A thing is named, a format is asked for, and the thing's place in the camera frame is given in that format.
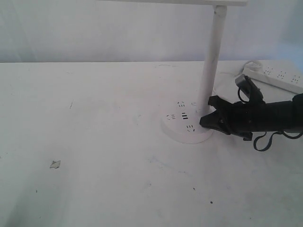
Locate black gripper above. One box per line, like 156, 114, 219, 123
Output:
199, 96, 272, 141

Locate white desk lamp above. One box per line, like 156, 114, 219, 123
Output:
103, 0, 248, 144

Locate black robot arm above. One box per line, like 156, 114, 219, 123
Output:
199, 94, 303, 141

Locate white power strip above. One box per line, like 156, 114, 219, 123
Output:
242, 60, 303, 94

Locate small torn paper scrap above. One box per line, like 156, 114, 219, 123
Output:
50, 160, 61, 169

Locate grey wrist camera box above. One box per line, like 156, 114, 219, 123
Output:
235, 74, 263, 104

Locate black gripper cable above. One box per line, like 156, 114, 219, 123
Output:
253, 129, 303, 151

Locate white power cable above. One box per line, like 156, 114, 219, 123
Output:
213, 69, 245, 93

